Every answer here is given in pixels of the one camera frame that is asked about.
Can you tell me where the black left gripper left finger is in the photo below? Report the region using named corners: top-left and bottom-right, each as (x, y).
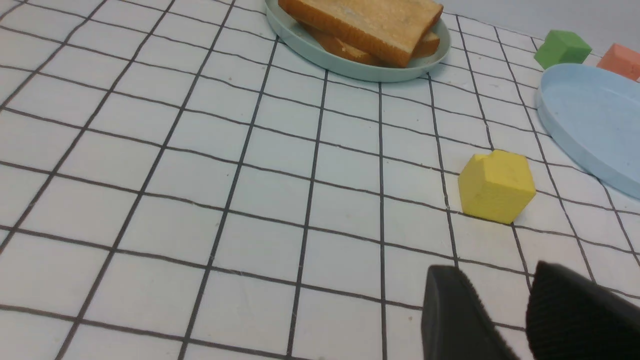
top-left (421, 265), bottom-right (518, 360)

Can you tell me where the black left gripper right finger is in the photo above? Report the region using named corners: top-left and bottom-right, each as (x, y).
top-left (526, 260), bottom-right (640, 360)

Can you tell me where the toast slice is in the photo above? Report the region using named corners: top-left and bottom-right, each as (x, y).
top-left (299, 22), bottom-right (441, 68)
top-left (278, 0), bottom-right (444, 68)

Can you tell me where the yellow foam cube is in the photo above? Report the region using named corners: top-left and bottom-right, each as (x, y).
top-left (458, 149), bottom-right (537, 224)

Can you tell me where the light blue plate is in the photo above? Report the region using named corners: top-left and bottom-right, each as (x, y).
top-left (535, 63), bottom-right (640, 199)

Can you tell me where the orange foam cube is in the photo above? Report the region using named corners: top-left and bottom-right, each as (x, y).
top-left (596, 43), bottom-right (640, 82)

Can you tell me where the green foam cube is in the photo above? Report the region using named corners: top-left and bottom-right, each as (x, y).
top-left (534, 29), bottom-right (592, 69)

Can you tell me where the white grid tablecloth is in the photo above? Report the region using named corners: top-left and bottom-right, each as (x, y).
top-left (0, 0), bottom-right (640, 360)

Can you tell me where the green plate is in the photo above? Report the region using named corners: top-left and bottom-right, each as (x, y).
top-left (265, 0), bottom-right (451, 84)

